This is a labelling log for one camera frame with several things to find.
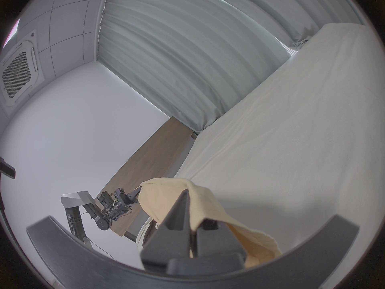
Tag beige shorts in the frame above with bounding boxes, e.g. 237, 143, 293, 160
139, 177, 283, 267

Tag ceiling light panel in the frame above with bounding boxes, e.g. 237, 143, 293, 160
9, 18, 22, 43

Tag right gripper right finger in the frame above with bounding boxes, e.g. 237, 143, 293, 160
192, 219, 246, 261

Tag bed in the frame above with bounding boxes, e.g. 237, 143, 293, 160
96, 23, 385, 263

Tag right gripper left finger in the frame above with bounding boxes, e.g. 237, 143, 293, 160
140, 188, 193, 267

